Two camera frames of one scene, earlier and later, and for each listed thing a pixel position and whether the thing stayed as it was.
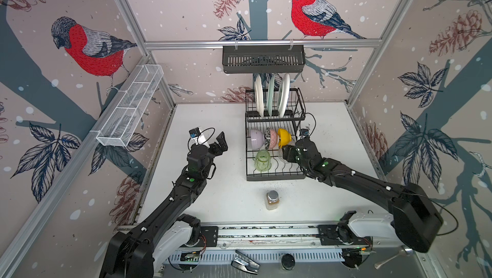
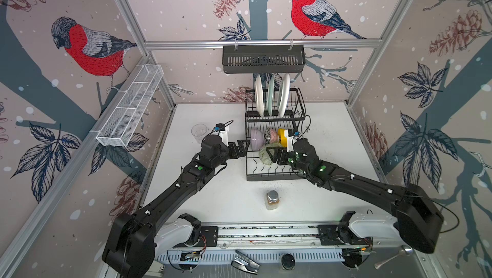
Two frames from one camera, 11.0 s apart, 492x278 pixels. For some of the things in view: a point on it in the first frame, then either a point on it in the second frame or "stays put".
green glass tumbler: (262, 163) to (263, 154)
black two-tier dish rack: (273, 118) stays put
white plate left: (259, 95) stays put
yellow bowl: (285, 138) stays put
